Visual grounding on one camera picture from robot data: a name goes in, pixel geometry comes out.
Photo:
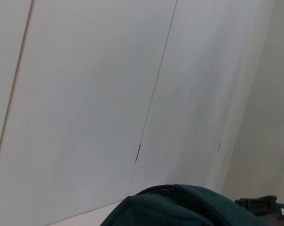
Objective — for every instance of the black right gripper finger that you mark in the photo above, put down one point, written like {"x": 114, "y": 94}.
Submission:
{"x": 259, "y": 203}

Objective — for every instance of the dark teal insulated bag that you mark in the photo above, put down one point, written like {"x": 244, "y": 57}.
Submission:
{"x": 175, "y": 209}

